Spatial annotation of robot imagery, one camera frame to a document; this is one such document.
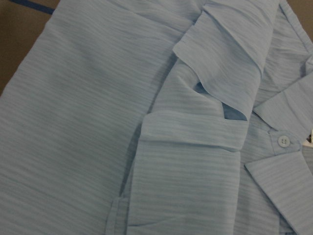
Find light blue button-up shirt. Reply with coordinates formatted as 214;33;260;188
0;0;313;235

